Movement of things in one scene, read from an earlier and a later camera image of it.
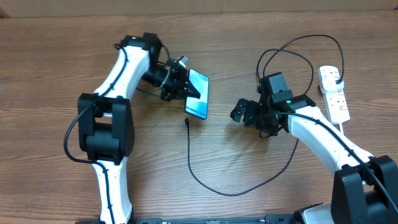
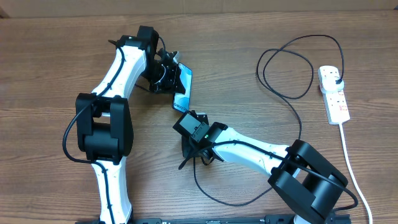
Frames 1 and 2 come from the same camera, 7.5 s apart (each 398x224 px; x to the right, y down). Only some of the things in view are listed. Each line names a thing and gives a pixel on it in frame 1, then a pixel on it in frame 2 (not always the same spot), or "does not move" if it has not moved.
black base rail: x=269 y=219 does not move
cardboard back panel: x=27 y=9 does not move
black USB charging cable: x=283 y=48 → x=218 y=200
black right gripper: x=249 y=107 → x=186 y=150
